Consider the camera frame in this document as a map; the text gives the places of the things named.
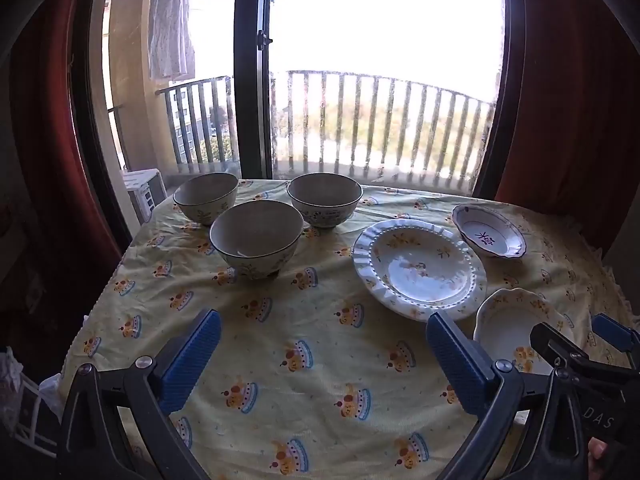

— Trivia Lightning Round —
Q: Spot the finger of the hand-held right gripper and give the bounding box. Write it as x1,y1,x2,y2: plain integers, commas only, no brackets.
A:
530,322,591,368
591,313,640,356

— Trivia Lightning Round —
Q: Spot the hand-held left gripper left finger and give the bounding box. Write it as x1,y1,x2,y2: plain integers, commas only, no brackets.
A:
56,308,223,480

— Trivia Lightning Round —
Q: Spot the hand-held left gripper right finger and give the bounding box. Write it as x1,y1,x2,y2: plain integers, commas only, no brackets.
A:
425,311,590,480

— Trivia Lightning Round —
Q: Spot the white scalloped plate yellow print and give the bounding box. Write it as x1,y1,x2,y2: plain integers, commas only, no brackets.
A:
472,287,576,376

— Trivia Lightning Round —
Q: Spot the large white ribbed plate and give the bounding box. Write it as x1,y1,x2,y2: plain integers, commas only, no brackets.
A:
352,219,488,322

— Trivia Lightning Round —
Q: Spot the white plate with red rim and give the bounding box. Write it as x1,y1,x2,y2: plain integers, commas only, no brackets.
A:
451,203,527,259

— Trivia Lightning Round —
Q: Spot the cream floral ceramic bowl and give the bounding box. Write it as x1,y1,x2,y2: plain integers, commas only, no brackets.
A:
209,200,305,281
286,172,364,230
172,172,240,226

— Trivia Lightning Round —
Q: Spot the person's right hand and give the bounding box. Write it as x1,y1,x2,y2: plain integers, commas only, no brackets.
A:
587,437,608,480

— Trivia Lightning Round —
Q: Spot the yellow printed tablecloth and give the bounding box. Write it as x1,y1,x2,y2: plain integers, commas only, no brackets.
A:
60,177,636,480

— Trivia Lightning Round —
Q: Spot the white plastic sheet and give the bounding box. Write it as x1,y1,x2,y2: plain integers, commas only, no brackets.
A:
39,372,68,411

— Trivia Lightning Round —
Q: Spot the white air conditioner unit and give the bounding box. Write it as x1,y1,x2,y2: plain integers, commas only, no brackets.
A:
122,169,168,225

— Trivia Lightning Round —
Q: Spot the white metal rack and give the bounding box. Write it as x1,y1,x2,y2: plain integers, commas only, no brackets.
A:
15,375,66,456

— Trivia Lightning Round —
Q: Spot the white plastic bag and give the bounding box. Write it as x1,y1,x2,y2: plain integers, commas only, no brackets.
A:
0,347,26,431

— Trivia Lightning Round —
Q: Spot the red curtain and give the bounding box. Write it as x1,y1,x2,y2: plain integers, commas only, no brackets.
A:
492,0,638,251
10,0,131,341

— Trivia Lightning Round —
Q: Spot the balcony railing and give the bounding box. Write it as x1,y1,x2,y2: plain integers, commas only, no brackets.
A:
107,70,496,196

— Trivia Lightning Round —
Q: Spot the hanging white cloth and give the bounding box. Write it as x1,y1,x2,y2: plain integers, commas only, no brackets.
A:
147,0,197,82

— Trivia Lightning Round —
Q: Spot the dark window frame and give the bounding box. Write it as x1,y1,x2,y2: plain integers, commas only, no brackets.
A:
72,0,523,248

